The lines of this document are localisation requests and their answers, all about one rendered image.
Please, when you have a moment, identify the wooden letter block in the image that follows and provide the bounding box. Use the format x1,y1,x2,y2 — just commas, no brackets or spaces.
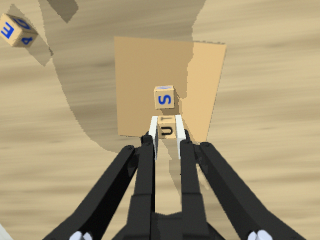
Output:
157,115,177,139
0,13,38,48
154,85,175,109

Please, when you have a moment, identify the tan flat mat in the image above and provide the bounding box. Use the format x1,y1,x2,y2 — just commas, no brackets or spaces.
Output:
114,36,226,142

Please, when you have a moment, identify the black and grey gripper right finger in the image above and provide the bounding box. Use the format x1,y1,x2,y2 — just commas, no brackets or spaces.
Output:
175,115,306,240

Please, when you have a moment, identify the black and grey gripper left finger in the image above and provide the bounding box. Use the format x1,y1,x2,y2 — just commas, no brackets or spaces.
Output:
42,116,159,240

